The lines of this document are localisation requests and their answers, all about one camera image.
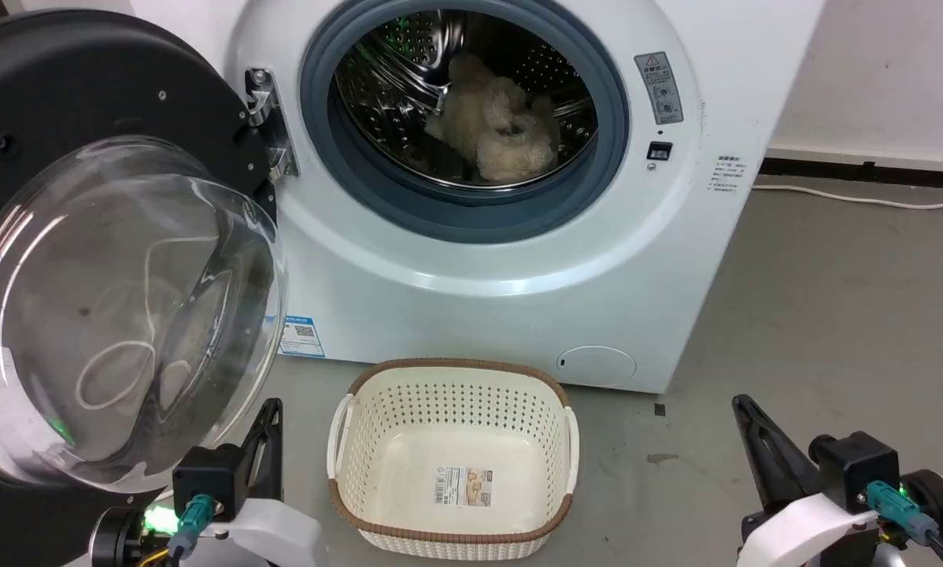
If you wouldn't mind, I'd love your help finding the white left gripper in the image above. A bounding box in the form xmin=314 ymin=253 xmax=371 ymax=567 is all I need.
xmin=88 ymin=398 xmax=324 ymax=567

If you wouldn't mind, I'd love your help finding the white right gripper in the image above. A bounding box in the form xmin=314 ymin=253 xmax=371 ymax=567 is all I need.
xmin=731 ymin=394 xmax=943 ymax=567

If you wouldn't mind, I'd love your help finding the black round glass washer door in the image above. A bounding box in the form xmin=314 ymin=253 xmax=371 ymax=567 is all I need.
xmin=0 ymin=8 xmax=291 ymax=567

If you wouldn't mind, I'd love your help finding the white front-load washing machine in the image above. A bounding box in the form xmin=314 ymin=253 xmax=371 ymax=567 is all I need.
xmin=129 ymin=0 xmax=827 ymax=395

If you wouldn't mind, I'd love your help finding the metal door hinge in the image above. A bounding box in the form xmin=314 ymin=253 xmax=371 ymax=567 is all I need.
xmin=243 ymin=68 xmax=300 ymax=181

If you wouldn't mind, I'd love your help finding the cream perforated laundry basket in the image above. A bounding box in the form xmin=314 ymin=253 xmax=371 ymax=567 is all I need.
xmin=327 ymin=358 xmax=581 ymax=562

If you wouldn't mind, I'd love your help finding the blue white QR sticker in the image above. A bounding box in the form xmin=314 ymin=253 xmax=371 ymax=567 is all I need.
xmin=278 ymin=315 xmax=326 ymax=360

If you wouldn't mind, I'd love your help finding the round white filter cover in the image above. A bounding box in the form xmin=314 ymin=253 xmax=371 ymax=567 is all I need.
xmin=556 ymin=345 xmax=638 ymax=389

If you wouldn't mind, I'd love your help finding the paper product label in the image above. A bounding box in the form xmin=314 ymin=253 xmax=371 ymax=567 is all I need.
xmin=433 ymin=464 xmax=495 ymax=508

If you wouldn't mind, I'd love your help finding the small white text label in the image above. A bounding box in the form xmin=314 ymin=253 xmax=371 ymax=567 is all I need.
xmin=707 ymin=155 xmax=749 ymax=195

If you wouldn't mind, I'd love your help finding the black baseboard strip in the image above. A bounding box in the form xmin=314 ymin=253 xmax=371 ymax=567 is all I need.
xmin=758 ymin=157 xmax=943 ymax=191

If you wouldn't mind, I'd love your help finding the grey warning sticker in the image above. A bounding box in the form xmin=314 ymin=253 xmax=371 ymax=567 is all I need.
xmin=634 ymin=52 xmax=686 ymax=126

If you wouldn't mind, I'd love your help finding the perforated steel washer drum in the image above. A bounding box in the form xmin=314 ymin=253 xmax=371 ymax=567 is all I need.
xmin=333 ymin=8 xmax=600 ymax=191

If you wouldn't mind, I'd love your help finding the beige plush toy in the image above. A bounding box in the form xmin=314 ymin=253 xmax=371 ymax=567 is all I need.
xmin=423 ymin=51 xmax=564 ymax=183

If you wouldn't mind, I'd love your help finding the teal plug left gripper cable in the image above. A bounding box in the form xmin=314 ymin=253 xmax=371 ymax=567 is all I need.
xmin=165 ymin=494 xmax=218 ymax=561

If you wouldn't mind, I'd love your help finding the teal plug gripper cable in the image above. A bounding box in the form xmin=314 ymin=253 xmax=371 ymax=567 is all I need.
xmin=165 ymin=494 xmax=218 ymax=561
xmin=864 ymin=480 xmax=943 ymax=567

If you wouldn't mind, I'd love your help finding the teal plug right gripper cable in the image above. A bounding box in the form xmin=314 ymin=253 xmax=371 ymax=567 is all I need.
xmin=864 ymin=480 xmax=943 ymax=567

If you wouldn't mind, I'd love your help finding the white floor cable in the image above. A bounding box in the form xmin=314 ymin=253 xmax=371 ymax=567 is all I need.
xmin=751 ymin=183 xmax=943 ymax=211

